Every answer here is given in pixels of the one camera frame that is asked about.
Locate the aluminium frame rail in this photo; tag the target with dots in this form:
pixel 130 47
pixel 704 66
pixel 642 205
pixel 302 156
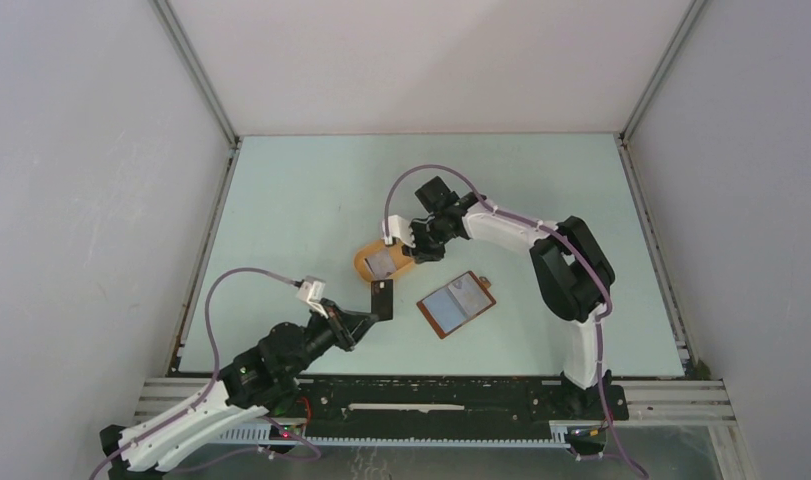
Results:
pixel 632 401

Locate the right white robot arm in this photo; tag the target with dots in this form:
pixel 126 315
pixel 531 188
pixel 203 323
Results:
pixel 573 274

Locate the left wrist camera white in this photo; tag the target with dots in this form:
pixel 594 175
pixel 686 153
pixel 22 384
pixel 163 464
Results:
pixel 310 291

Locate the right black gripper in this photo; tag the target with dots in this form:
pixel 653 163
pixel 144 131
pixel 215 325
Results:
pixel 422 253

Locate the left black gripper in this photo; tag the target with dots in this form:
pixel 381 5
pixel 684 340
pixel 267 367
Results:
pixel 347 326

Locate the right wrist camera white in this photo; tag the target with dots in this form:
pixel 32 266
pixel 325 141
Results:
pixel 396 228

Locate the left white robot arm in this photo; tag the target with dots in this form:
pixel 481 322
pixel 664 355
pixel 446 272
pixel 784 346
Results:
pixel 258 382

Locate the white cable duct strip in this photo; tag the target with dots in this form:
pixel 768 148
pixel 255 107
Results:
pixel 260 434

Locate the black card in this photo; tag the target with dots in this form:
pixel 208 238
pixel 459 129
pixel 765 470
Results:
pixel 382 299

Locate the brown leather card holder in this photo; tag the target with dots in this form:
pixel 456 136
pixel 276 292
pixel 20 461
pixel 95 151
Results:
pixel 458 302

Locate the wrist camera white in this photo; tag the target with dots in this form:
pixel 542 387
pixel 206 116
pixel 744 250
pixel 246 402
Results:
pixel 396 228
pixel 310 291

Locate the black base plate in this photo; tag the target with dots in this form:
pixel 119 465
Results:
pixel 461 426

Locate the orange plastic card tray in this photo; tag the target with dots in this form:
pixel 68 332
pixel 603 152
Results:
pixel 403 262

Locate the grey patterned card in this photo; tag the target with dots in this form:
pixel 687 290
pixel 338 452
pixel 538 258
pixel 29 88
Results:
pixel 380 264

